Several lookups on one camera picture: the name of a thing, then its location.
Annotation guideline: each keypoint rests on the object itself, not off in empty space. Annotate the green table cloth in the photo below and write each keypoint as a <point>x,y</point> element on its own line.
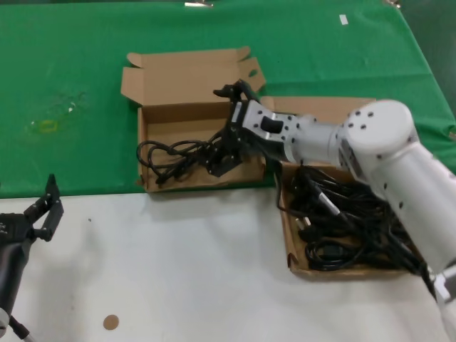
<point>71,53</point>

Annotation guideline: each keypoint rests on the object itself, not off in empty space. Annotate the white tape strip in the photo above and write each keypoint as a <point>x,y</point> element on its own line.
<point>343,20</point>

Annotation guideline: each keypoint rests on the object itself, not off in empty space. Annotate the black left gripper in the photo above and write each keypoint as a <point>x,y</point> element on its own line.
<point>12,256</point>

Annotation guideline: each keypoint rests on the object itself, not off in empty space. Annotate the cardboard box with creased wall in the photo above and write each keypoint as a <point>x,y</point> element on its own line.
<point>185,75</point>

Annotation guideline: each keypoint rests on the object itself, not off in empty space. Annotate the cardboard box with smooth walls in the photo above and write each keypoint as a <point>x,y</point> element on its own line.
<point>338,275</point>

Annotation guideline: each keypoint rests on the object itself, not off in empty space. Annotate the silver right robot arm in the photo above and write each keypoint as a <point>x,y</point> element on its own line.
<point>381,132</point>

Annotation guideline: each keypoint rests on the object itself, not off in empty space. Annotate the clear tape scrap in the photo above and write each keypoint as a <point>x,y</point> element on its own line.
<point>71,107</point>

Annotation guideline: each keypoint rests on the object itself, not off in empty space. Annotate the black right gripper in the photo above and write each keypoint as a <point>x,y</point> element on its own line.
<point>236,135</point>

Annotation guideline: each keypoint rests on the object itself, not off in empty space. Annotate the brown cardboard disc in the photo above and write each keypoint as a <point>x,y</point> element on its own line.
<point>110,322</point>

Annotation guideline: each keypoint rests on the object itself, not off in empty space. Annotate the metal cloth clip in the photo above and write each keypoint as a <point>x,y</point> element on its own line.
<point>197,4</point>
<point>393,3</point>

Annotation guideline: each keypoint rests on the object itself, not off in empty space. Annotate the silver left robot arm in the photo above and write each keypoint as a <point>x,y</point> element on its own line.
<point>3,318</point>

